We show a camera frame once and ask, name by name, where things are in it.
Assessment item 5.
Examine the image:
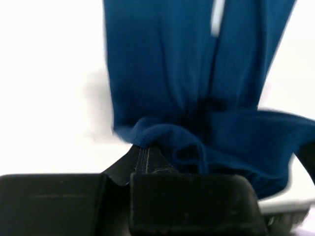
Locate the white plastic basket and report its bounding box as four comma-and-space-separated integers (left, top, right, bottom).
258, 200, 315, 230

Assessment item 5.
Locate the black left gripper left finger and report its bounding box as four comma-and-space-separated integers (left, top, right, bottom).
0, 146, 144, 236

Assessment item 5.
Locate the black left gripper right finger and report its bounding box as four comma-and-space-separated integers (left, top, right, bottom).
129, 147, 268, 236

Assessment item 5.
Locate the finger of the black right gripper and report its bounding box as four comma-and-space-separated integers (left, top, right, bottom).
296, 142, 315, 184

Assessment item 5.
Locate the blue mickey t shirt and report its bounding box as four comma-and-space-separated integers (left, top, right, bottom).
103, 0, 315, 199

